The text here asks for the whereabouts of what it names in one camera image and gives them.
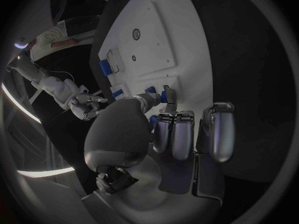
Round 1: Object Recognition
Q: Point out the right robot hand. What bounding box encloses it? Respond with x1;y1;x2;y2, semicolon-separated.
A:
68;93;109;121

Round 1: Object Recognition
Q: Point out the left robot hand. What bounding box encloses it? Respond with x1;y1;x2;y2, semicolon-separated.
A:
81;85;236;224

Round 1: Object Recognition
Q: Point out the white task board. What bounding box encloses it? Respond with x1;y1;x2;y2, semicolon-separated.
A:
90;0;214;154

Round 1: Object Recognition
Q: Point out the person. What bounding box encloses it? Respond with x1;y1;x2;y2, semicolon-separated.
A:
28;20;79;62

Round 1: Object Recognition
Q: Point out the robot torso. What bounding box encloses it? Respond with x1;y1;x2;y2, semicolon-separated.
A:
4;35;32;60

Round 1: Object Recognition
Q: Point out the white cable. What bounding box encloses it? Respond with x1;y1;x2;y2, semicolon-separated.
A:
30;59;76;83

